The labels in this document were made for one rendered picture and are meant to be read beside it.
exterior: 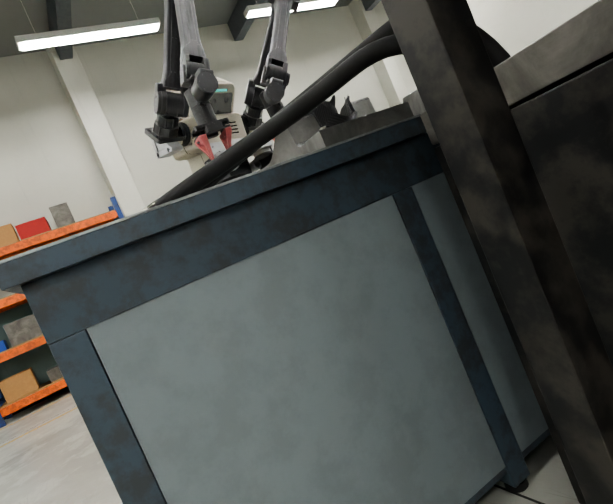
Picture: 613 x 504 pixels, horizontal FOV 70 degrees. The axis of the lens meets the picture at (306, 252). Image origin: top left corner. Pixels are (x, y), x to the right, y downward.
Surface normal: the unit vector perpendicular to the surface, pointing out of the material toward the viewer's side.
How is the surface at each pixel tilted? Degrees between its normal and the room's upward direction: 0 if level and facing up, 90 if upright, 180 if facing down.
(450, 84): 90
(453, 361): 90
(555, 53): 90
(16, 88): 90
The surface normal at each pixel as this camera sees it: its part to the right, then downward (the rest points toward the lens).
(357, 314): 0.39, -0.12
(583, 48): -0.83, 0.38
